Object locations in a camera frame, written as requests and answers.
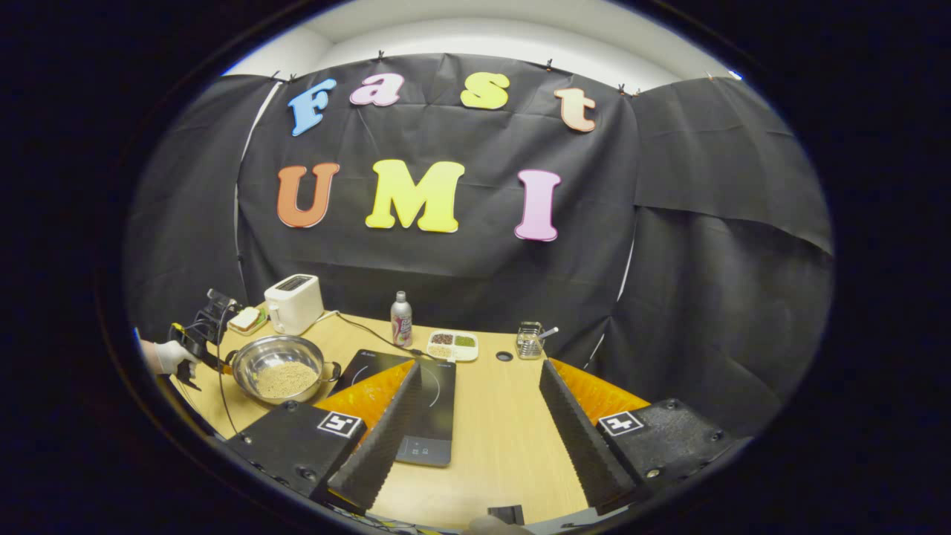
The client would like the steel pot with black handles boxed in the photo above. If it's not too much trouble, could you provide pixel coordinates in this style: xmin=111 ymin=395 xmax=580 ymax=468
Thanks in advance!
xmin=225 ymin=334 xmax=343 ymax=406

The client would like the silver drink bottle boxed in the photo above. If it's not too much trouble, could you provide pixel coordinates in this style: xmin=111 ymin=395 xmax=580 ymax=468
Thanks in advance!
xmin=391 ymin=291 xmax=413 ymax=348

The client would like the black power cable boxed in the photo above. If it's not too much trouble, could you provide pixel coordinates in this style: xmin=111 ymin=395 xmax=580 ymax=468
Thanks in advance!
xmin=336 ymin=311 xmax=433 ymax=359

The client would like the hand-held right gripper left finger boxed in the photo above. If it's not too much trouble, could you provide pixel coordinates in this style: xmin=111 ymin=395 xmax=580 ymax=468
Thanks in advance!
xmin=225 ymin=362 xmax=423 ymax=515

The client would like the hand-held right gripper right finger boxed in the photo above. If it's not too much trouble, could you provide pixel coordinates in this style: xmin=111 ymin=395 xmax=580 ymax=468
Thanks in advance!
xmin=539 ymin=359 xmax=751 ymax=516

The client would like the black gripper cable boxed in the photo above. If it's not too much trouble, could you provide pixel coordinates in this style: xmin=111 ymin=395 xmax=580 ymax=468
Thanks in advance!
xmin=214 ymin=368 xmax=240 ymax=438

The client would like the metal wire utensil holder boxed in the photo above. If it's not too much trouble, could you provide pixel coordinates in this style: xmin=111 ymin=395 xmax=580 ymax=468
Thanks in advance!
xmin=516 ymin=321 xmax=545 ymax=360

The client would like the white divided bean tray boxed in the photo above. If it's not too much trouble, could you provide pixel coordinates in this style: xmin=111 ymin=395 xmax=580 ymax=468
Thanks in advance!
xmin=427 ymin=329 xmax=479 ymax=363

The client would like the black backdrop cloth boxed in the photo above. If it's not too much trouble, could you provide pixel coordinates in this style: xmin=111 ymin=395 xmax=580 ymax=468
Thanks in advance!
xmin=123 ymin=52 xmax=834 ymax=439

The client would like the white toaster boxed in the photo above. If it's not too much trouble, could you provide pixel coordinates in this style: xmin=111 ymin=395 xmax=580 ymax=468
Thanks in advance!
xmin=264 ymin=273 xmax=325 ymax=336

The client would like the black induction cooktop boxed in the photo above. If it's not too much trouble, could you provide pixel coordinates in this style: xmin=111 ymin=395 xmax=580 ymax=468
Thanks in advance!
xmin=331 ymin=349 xmax=456 ymax=467

